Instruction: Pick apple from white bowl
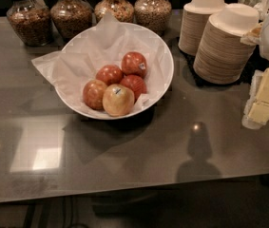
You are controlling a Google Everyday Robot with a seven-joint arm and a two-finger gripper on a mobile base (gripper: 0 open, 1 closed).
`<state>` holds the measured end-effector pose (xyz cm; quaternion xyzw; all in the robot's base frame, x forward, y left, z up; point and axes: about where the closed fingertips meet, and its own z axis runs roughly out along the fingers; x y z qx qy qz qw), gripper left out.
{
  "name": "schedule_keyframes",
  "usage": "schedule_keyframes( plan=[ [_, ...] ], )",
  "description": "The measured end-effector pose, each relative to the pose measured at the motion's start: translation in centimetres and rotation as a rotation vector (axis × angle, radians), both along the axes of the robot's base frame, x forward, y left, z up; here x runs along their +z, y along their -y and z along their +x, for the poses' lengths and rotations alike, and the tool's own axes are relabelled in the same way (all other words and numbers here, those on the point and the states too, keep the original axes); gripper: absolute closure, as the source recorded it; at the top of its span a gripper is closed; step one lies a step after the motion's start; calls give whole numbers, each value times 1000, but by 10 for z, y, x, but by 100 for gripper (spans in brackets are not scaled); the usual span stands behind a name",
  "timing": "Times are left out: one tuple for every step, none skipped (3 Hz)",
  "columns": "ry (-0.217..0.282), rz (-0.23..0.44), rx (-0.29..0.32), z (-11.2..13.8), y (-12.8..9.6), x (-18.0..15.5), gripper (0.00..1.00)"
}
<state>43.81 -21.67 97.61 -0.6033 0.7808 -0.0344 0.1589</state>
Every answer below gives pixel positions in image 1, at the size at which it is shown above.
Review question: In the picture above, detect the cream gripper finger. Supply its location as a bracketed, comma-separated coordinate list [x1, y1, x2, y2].
[241, 67, 269, 129]
[240, 23, 262, 46]

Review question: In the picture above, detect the yellow-red apple with sticker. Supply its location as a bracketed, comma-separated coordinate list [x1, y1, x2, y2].
[103, 84, 135, 117]

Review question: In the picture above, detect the paper bowl stack rear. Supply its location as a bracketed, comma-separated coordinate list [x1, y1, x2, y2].
[179, 0, 226, 56]

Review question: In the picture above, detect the red apple with sticker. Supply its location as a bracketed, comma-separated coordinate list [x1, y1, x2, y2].
[121, 51, 147, 78]

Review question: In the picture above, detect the dark red apple right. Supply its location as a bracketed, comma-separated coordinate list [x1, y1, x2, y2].
[120, 75, 147, 100]

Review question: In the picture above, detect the red apple centre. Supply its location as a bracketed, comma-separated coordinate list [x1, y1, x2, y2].
[96, 65, 124, 86]

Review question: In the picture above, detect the reddish apple left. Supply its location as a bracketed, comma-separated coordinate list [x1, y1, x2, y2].
[83, 79, 107, 110]

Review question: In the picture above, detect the white bowl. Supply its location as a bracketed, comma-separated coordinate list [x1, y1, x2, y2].
[53, 22, 174, 120]

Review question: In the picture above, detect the black mat under bowls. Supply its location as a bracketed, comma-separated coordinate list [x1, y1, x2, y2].
[180, 47, 269, 87]

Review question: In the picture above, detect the glass cereal jar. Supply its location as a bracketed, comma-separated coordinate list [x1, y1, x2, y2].
[7, 0, 52, 47]
[50, 0, 92, 41]
[134, 0, 172, 35]
[94, 0, 134, 23]

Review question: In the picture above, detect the white paper liner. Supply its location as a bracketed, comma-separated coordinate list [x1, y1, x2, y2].
[32, 15, 166, 118]

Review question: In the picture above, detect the glass cereal jar far left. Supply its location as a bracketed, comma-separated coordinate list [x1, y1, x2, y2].
[7, 0, 52, 47]

